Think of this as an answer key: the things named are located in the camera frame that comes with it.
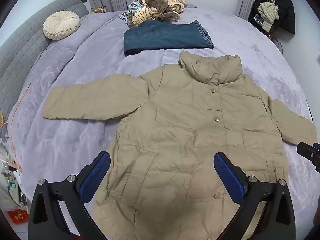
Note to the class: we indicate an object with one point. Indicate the beige puffer jacket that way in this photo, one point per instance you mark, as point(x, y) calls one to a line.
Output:
point(175, 130)

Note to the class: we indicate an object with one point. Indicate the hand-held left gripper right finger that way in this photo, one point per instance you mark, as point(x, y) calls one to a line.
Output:
point(228, 177)

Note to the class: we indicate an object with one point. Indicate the grey quilted headboard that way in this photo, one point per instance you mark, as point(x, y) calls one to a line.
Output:
point(22, 45)

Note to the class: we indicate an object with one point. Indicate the clutter beside bed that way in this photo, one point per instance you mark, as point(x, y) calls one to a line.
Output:
point(11, 180)

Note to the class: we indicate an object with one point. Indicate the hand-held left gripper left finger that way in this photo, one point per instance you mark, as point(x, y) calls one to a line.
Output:
point(96, 172)

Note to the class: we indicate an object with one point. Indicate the striped brown plush clothes pile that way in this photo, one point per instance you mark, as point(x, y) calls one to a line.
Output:
point(155, 2)

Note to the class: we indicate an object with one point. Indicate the grey round fan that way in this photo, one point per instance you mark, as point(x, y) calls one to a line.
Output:
point(278, 45)

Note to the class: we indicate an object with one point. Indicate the round cream cushion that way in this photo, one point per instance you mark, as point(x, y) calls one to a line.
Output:
point(61, 25)

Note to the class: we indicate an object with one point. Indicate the pale beige hanging garment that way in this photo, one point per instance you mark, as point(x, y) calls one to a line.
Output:
point(268, 15)

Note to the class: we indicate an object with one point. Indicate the black flat panel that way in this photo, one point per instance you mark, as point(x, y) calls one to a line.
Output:
point(310, 110)

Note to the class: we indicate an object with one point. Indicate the black hanging coat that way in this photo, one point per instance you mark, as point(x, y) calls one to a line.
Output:
point(285, 10)

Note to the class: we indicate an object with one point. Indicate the folded blue jeans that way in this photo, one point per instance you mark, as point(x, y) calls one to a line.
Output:
point(165, 38)

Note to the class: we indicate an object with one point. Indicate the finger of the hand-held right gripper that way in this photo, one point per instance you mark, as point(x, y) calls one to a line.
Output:
point(317, 146)
point(307, 152)

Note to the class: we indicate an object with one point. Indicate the small purple cloth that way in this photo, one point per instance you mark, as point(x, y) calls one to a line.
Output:
point(191, 5)

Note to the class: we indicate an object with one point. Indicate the bedside small items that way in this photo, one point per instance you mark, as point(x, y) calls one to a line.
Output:
point(98, 9)

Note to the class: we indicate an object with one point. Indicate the colourful printed cloth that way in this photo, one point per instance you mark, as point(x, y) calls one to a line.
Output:
point(132, 6)

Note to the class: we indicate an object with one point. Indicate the lavender plush blanket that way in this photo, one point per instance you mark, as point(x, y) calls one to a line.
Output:
point(87, 62)

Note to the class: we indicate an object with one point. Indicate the red packet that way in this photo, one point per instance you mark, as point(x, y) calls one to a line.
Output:
point(17, 216)

